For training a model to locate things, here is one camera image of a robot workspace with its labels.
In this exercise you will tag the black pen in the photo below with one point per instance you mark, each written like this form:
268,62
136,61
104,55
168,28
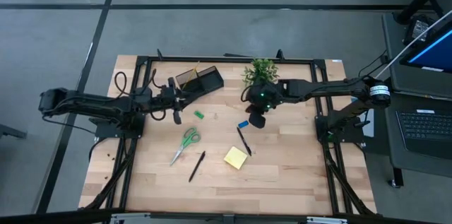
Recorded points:
244,141
197,166

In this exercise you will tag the blue binder clip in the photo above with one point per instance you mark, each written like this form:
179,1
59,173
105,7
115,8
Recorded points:
243,124

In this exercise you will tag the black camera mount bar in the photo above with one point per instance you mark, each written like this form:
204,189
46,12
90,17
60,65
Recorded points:
226,218

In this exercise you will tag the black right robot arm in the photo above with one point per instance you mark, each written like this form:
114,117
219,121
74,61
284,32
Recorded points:
328,89

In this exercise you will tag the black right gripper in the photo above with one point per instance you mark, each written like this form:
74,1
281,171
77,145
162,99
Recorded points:
263,98

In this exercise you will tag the black mesh desk organizer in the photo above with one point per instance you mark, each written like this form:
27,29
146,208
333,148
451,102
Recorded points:
208,81

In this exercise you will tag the small green potted plant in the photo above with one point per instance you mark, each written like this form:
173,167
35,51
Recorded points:
260,71

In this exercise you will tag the black metal table frame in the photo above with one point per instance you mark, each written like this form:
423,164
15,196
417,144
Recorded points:
212,58

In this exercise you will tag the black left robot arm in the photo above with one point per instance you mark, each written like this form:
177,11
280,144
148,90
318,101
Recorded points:
88,105

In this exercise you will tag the dark grey laptop keyboard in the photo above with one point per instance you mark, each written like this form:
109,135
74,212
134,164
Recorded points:
423,125

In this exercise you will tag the small green eraser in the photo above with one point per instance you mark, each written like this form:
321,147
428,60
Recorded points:
198,114

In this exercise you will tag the yellow sticky note pad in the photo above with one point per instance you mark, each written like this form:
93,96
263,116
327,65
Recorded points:
235,157

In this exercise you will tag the laptop with blue screen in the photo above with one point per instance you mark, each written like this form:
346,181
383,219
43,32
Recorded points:
431,49

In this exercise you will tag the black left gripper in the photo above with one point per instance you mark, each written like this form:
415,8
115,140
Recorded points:
169,98

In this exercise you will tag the black power adapter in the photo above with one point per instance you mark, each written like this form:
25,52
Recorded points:
418,28

